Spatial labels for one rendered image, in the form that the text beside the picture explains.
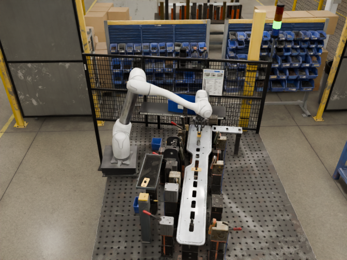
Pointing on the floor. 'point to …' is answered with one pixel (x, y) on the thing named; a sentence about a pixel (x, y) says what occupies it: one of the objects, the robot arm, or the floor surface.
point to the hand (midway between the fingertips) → (199, 130)
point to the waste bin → (325, 78)
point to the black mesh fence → (170, 87)
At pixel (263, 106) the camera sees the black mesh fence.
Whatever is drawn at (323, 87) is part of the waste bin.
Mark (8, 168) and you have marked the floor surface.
